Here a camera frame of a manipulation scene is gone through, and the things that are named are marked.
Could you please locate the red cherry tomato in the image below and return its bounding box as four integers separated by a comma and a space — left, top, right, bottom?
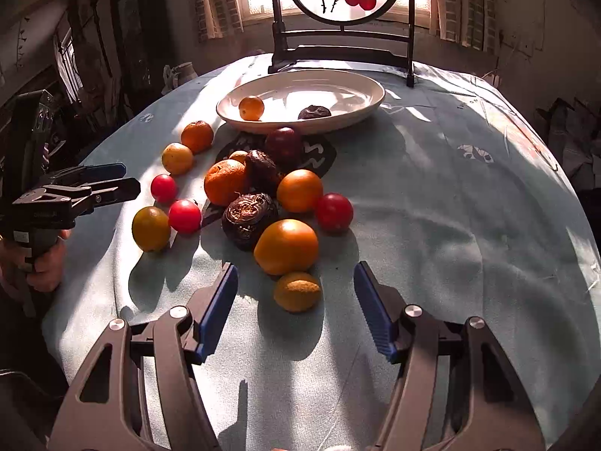
168, 200, 202, 235
151, 174, 178, 205
315, 192, 353, 233

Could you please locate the yellow-orange fruit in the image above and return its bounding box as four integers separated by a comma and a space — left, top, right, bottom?
131, 206, 171, 253

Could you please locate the small yellow orange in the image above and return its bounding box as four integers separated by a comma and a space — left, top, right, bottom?
161, 142, 195, 176

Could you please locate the large bumpy mandarin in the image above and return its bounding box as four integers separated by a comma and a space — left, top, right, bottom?
204, 159, 249, 207

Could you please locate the dark water chestnut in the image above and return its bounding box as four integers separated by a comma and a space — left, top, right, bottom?
299, 105, 331, 120
221, 192, 279, 251
245, 150, 283, 198

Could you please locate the dark water chestnut back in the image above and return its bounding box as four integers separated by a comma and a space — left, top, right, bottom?
245, 150, 283, 198

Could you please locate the large orange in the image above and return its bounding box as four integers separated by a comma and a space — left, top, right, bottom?
254, 219, 319, 276
239, 96, 265, 121

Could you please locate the dark red plum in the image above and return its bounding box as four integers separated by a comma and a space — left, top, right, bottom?
264, 126, 304, 170

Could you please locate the small yellow-green kumquat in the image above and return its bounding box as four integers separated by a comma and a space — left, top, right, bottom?
273, 272, 322, 313

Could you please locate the orange fruit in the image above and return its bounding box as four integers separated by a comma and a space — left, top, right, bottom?
277, 169, 324, 214

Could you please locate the dark water chestnut front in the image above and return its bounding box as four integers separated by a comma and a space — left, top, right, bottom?
299, 105, 331, 120

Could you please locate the person's left hand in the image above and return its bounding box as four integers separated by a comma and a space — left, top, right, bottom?
1, 230, 71, 299

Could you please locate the white jug with cloth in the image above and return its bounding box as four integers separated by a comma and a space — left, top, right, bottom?
161, 62, 198, 95

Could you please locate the light blue tablecloth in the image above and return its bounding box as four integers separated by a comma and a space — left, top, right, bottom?
43, 55, 600, 450

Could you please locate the dark clutter pile right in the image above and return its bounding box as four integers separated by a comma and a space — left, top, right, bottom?
536, 98, 600, 191

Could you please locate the round painted table screen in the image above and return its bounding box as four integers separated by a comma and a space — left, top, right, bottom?
268, 0, 415, 88

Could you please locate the right window curtain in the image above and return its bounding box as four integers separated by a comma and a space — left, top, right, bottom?
430, 0, 499, 55

